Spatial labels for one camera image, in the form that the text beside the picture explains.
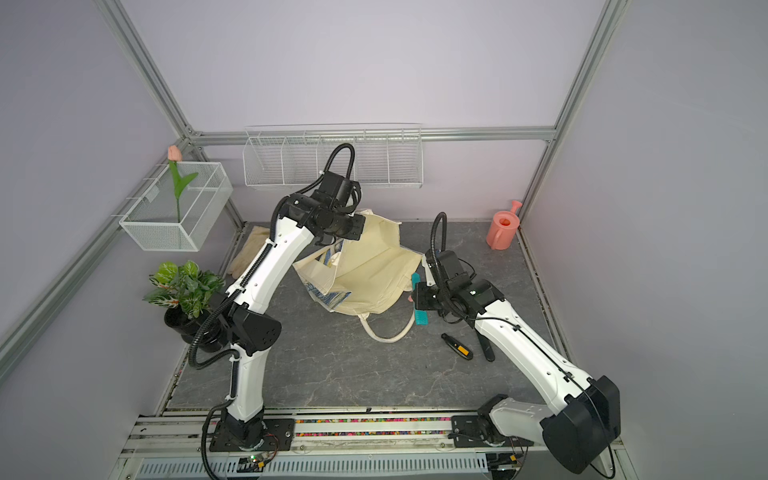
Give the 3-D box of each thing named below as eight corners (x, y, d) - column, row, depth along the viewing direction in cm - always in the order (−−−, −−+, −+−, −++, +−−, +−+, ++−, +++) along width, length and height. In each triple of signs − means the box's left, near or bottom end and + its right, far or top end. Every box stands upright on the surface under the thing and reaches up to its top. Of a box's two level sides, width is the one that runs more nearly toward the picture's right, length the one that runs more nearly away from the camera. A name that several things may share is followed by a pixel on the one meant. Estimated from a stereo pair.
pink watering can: (484, 253, 114) (492, 232, 105) (488, 218, 126) (495, 197, 116) (510, 258, 112) (520, 237, 103) (511, 223, 124) (520, 201, 115)
